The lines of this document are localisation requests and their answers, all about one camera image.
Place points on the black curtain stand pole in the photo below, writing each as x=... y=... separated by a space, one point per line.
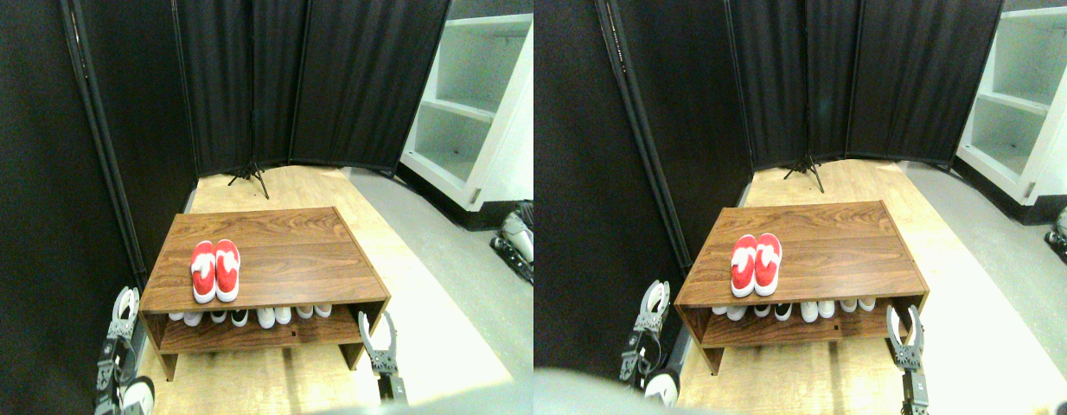
x=106 y=147
x=642 y=130

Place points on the red shoe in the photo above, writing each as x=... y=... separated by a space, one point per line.
x=203 y=272
x=769 y=264
x=744 y=266
x=228 y=270

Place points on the white shelf unit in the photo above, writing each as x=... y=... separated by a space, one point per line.
x=464 y=78
x=1031 y=69

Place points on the black curtain stand foot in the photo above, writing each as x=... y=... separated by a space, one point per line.
x=808 y=162
x=253 y=169

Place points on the person's legs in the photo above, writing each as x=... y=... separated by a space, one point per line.
x=1065 y=410

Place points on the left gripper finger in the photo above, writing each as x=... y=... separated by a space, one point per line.
x=643 y=323
x=667 y=298
x=115 y=328
x=137 y=306

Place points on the black and white shoe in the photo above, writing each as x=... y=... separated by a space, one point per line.
x=239 y=318
x=782 y=311

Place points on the brown shoe rack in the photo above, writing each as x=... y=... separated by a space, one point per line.
x=832 y=255
x=283 y=259

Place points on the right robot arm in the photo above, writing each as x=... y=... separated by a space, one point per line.
x=917 y=407

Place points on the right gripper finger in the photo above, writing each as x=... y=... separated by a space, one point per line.
x=370 y=353
x=392 y=354
x=898 y=347
x=919 y=348

